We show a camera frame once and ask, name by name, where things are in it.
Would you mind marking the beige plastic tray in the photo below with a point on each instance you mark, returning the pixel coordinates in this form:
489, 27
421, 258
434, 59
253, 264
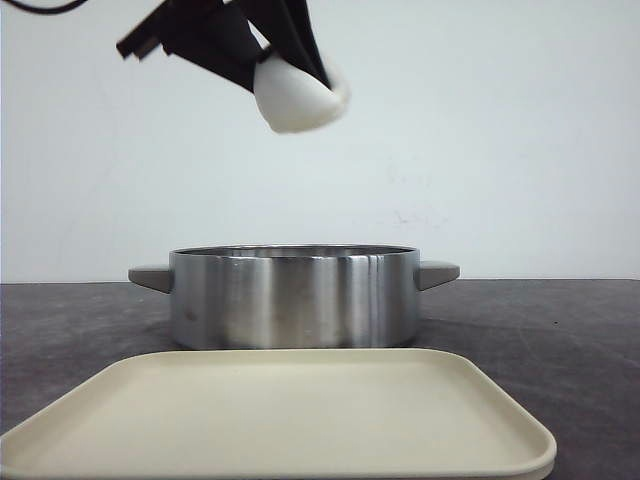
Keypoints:
283, 414

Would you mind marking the panda bun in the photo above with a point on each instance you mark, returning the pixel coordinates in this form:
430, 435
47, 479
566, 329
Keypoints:
291, 100

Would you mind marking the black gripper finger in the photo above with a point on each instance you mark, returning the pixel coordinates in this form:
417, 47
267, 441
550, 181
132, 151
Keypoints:
287, 27
219, 39

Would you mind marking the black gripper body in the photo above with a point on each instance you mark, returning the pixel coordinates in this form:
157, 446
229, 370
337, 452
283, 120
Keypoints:
150, 30

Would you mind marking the stainless steel steamer pot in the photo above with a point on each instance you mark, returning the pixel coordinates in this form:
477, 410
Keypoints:
294, 296

